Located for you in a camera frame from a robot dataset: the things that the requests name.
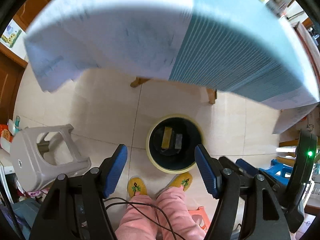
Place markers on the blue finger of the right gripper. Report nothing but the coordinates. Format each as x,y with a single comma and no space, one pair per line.
227,163
247,167

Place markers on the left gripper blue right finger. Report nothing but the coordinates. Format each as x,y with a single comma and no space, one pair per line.
210,170

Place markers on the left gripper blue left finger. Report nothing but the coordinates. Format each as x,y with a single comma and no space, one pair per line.
112,168

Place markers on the purple white small carton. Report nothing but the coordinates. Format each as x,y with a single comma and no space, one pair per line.
178,141

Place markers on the tall yellow white carton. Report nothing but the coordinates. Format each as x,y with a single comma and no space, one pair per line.
166,138

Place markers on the round yellow trash bin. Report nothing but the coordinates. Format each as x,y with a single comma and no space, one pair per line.
171,142

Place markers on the blue plastic stool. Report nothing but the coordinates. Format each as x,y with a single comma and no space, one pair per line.
279,171

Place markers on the orange plastic stool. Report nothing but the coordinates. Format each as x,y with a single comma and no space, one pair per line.
200,216

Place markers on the pink trouser legs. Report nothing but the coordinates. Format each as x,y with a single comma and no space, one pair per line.
168,207

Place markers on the grey plastic stool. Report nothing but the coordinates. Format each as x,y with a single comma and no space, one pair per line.
40,154

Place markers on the leaf pattern teal tablecloth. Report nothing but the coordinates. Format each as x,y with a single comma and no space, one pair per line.
237,46

